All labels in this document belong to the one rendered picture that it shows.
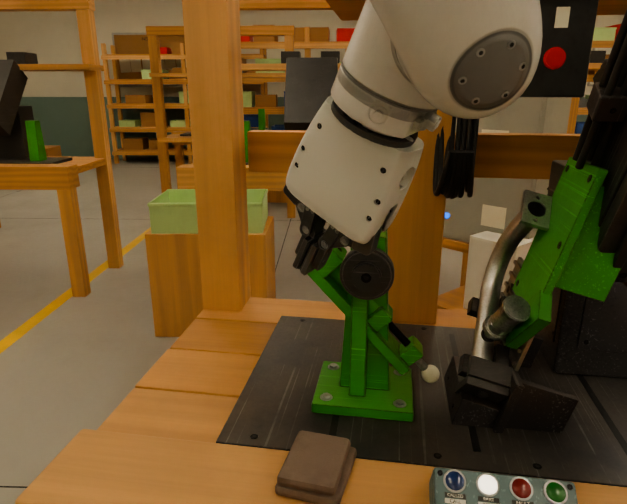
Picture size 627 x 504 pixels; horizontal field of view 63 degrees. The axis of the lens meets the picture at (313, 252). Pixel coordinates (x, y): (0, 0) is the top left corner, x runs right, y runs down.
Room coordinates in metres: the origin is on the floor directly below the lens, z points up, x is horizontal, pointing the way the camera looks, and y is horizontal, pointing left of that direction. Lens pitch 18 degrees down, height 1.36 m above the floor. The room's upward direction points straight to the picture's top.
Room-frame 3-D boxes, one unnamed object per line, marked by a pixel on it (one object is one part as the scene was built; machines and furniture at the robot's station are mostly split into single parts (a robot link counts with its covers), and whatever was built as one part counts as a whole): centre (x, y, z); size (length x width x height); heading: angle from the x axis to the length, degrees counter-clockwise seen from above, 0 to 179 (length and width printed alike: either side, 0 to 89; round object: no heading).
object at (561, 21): (0.93, -0.37, 1.42); 0.17 x 0.12 x 0.15; 81
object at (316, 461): (0.53, -0.01, 0.91); 0.10 x 0.08 x 0.03; 162
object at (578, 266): (0.66, -0.36, 1.17); 0.13 x 0.12 x 0.20; 81
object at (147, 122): (10.27, 2.40, 1.11); 3.01 x 0.54 x 2.23; 88
